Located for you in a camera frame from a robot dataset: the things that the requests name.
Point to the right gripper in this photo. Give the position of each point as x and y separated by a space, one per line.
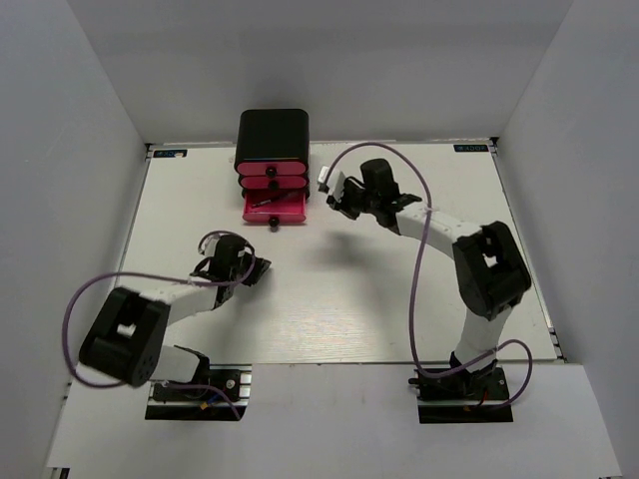
348 186

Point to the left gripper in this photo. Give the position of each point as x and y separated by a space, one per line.
259 268

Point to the purple pen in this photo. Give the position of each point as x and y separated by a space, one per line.
280 197

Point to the pink drawer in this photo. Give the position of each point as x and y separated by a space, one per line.
274 184
271 169
282 213

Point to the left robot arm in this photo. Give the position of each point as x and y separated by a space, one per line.
126 340

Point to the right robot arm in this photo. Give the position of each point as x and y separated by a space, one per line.
491 273

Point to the black drawer cabinet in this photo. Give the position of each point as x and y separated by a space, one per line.
274 135

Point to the right blue label sticker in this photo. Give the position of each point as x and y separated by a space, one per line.
471 148

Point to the blue label sticker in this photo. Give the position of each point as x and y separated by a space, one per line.
168 154
471 148

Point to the left blue label sticker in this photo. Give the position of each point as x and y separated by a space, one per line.
168 154

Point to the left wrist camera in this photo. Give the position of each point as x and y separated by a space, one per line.
207 245

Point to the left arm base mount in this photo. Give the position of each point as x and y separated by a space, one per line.
222 395

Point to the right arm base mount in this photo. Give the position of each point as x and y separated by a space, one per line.
463 399

